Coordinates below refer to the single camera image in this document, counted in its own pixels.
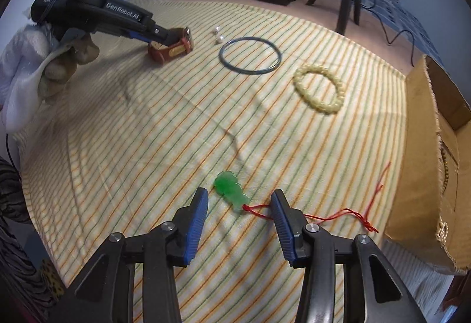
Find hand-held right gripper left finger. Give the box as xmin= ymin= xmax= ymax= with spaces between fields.
xmin=64 ymin=187 xmax=210 ymax=323

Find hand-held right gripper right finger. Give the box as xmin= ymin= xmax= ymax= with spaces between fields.
xmin=270 ymin=189 xmax=429 ymax=323

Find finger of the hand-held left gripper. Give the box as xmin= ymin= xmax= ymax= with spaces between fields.
xmin=127 ymin=19 xmax=185 ymax=49

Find brown leather bracelet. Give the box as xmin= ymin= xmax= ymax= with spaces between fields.
xmin=147 ymin=27 xmax=194 ymax=65

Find green jade pendant red cord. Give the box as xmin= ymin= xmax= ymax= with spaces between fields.
xmin=214 ymin=162 xmax=392 ymax=234

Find cardboard box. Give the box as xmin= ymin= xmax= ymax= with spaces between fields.
xmin=383 ymin=54 xmax=471 ymax=275

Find person's left hand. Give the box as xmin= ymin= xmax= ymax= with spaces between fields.
xmin=37 ymin=31 xmax=100 ymax=105

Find dark blue bangle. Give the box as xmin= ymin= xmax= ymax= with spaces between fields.
xmin=218 ymin=36 xmax=282 ymax=74

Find yellow striped cloth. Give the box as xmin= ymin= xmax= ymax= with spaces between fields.
xmin=15 ymin=0 xmax=457 ymax=323

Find leopard print item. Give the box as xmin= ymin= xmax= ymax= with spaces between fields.
xmin=40 ymin=258 xmax=62 ymax=301

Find zebra patterned cloth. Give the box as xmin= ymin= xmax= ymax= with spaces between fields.
xmin=0 ymin=157 xmax=57 ymax=311

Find blue checked bedding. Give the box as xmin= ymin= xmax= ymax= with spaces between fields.
xmin=298 ymin=0 xmax=443 ymax=63

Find cream beaded bracelet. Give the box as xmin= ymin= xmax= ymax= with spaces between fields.
xmin=293 ymin=64 xmax=346 ymax=114

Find white pearl bracelet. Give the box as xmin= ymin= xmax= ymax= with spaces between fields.
xmin=435 ymin=218 xmax=452 ymax=247

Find brown wooden bead necklace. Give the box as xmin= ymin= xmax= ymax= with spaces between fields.
xmin=439 ymin=146 xmax=452 ymax=199

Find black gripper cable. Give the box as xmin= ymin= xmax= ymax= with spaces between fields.
xmin=4 ymin=131 xmax=20 ymax=174

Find thin black cable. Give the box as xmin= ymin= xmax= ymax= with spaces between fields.
xmin=359 ymin=0 xmax=417 ymax=68

